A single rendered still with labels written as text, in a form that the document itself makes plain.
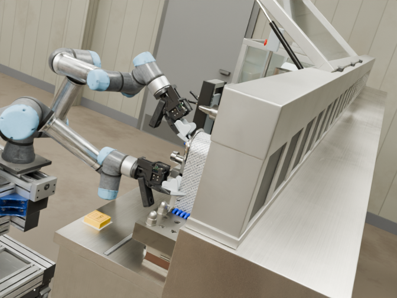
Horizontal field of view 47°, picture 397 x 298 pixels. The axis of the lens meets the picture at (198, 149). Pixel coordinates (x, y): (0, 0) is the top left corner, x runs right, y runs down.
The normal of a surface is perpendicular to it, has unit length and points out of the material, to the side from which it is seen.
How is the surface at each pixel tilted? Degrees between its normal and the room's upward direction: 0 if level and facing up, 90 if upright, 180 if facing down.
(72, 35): 90
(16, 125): 86
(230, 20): 90
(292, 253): 0
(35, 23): 90
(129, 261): 0
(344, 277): 0
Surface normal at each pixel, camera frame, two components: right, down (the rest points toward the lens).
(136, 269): 0.25, -0.92
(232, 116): -0.39, 0.20
